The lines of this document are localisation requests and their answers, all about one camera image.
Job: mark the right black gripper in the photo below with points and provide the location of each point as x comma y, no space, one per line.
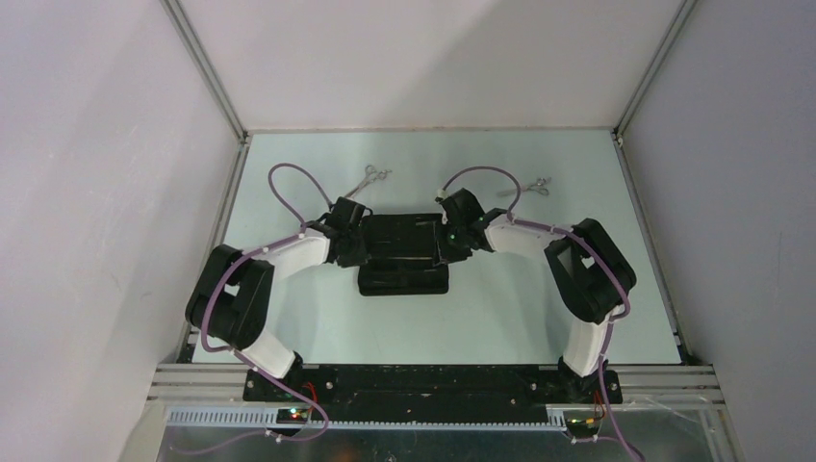
447,255

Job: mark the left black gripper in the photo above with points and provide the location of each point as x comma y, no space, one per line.
360,258

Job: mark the silver scissors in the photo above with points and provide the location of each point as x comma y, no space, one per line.
539,186
371,175

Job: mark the black zippered tool case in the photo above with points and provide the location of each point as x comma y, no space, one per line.
404,258

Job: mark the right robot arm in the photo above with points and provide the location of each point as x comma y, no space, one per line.
590,273

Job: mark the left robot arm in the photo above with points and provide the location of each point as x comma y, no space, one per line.
230,301

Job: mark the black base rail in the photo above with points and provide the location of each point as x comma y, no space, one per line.
437,394

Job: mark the right aluminium frame post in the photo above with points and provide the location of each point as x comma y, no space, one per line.
659,57

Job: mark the aluminium frame post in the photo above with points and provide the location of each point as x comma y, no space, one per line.
186,32
659,57

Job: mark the left aluminium frame post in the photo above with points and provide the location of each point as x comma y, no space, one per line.
186,32

